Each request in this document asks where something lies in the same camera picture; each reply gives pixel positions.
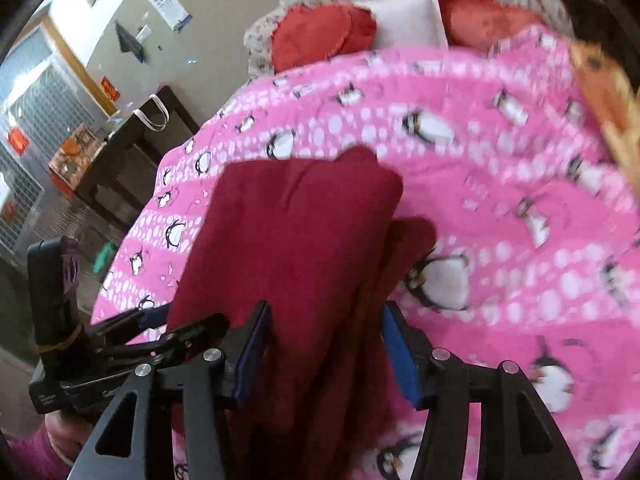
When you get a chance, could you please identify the orange cartoon print blanket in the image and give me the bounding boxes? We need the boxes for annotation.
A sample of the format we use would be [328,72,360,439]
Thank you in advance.
[570,40,640,181]

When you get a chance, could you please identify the dark red sweater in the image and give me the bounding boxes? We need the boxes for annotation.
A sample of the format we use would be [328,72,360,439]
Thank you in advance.
[165,145,438,480]

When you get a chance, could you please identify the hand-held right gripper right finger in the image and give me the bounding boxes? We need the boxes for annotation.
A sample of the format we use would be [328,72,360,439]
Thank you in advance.
[382,301,583,480]

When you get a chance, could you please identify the red heart-shaped pillow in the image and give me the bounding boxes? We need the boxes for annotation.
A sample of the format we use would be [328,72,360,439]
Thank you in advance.
[271,2,378,73]
[440,0,543,53]

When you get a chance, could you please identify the glass door with metal grille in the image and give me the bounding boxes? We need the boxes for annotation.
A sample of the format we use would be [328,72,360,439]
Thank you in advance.
[0,25,116,261]

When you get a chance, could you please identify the dark hanging cloth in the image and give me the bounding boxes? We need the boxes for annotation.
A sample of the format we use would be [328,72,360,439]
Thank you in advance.
[115,20,148,63]

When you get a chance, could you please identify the dark wooden desk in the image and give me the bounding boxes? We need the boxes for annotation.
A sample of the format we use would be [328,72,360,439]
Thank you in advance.
[72,85,201,231]

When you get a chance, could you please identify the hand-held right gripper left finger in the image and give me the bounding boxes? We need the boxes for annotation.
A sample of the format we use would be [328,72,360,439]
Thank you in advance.
[67,300,273,480]

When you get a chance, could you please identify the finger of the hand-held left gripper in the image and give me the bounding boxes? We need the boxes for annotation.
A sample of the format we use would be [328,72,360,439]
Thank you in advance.
[92,304,172,345]
[97,312,231,368]

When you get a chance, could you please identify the person's left hand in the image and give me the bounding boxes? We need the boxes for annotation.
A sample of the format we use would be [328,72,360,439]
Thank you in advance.
[44,411,97,465]

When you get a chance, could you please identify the orange printed boxes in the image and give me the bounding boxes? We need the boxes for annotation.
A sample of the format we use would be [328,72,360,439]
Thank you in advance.
[50,125,108,192]

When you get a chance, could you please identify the pink penguin print blanket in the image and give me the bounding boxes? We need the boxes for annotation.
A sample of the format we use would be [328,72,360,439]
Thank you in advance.
[90,25,640,480]

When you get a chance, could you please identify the white square pillow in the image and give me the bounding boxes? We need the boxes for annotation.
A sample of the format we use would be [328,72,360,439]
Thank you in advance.
[357,0,449,51]

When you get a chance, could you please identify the green object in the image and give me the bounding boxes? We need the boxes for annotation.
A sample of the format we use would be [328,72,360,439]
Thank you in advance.
[92,242,118,273]

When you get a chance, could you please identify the wall calendar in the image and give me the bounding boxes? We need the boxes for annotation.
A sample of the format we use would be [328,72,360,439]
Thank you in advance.
[140,0,193,33]

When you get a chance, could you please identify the white tote bag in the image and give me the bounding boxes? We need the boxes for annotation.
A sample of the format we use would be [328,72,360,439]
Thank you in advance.
[132,92,171,133]

